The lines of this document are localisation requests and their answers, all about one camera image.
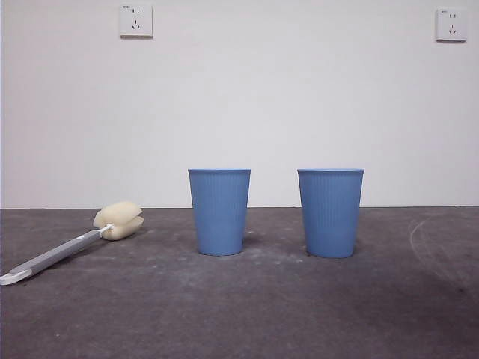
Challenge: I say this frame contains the blue ribbed plastic cup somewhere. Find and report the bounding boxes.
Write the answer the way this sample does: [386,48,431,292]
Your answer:
[297,168,364,259]
[187,168,252,257]

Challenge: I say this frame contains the sponge cup brush grey handle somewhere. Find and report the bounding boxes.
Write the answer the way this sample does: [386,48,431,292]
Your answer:
[0,200,144,287]

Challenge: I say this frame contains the white wall socket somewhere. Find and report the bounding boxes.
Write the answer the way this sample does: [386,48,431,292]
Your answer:
[435,9,469,43]
[119,3,153,40]

